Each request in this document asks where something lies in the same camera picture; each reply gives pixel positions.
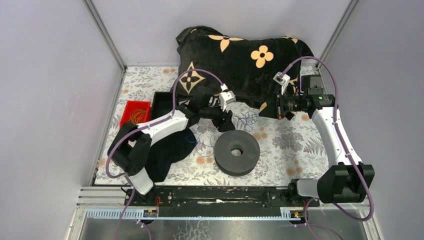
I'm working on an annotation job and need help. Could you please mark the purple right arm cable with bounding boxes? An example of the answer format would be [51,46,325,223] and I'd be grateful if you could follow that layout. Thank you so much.
[279,55,375,240]

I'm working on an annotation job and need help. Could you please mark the floral table mat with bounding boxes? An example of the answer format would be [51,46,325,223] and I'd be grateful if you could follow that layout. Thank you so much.
[93,66,328,186]

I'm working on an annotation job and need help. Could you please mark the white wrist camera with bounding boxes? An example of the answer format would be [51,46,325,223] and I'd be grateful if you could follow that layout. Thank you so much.
[218,84,236,112]
[273,72,291,95]

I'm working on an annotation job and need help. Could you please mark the green cable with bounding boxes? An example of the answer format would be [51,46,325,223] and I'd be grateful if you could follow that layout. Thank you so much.
[129,109,148,125]

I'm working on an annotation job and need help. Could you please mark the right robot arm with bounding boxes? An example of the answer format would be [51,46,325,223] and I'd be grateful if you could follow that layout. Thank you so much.
[273,72,375,206]

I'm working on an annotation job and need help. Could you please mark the grey perforated spool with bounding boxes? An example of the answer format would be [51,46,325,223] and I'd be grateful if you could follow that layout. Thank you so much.
[214,130,261,177]

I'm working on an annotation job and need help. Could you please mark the blue cable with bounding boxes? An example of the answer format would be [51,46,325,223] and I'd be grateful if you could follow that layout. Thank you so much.
[183,109,261,158]

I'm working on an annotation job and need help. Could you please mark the black cloth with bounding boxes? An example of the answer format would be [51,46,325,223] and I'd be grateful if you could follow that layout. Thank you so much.
[145,128,197,183]

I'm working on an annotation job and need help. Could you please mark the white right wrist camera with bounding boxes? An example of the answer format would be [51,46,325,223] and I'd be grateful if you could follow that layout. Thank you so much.
[273,72,291,95]

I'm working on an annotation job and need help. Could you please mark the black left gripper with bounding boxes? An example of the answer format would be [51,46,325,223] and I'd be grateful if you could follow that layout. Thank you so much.
[198,99,236,132]

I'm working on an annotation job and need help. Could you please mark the red plastic box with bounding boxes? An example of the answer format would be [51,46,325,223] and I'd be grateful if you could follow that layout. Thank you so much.
[119,100,151,127]

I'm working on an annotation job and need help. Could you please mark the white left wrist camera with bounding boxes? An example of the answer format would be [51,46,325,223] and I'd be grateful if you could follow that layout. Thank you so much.
[218,84,236,112]

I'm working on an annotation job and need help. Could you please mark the black plastic box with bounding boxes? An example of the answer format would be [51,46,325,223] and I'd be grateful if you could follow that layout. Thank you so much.
[150,91,173,121]

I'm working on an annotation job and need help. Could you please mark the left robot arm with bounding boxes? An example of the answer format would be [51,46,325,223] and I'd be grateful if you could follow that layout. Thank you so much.
[106,84,236,206]

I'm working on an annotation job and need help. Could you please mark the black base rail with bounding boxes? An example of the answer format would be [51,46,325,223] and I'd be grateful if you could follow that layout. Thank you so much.
[124,186,309,221]

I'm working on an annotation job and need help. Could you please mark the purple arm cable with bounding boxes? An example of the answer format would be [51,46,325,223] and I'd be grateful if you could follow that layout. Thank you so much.
[105,68,229,240]
[279,55,375,240]

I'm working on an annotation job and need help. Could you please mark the black flower-pattern plush blanket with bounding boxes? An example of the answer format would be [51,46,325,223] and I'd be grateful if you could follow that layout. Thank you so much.
[176,25,314,119]

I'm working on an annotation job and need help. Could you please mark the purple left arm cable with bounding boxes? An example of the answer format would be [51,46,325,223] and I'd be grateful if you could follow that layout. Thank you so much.
[105,68,229,240]

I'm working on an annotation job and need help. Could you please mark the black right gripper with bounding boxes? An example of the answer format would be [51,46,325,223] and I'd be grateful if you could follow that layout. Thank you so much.
[259,88,307,120]

